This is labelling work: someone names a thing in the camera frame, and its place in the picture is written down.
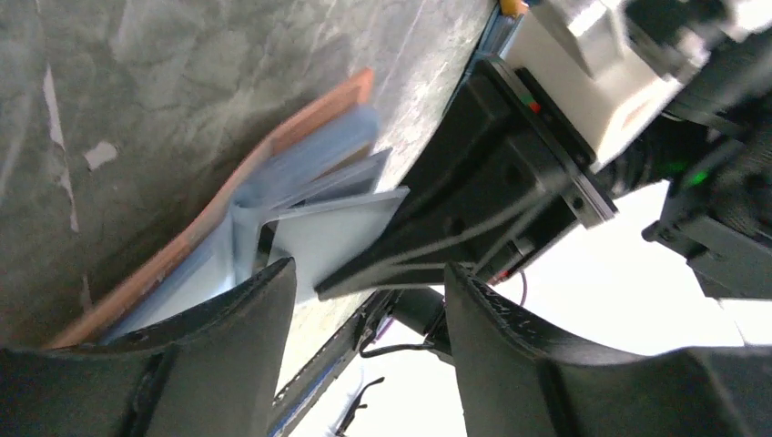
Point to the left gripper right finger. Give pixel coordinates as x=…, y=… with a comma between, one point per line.
x=520, y=375

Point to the grey credit card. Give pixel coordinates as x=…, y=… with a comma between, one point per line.
x=324, y=236

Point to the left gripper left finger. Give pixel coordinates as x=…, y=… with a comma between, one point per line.
x=211, y=370

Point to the mustard yellow card holder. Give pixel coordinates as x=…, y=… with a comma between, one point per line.
x=513, y=8

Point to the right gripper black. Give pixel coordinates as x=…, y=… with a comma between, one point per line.
x=515, y=163

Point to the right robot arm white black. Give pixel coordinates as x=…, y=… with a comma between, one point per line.
x=712, y=143

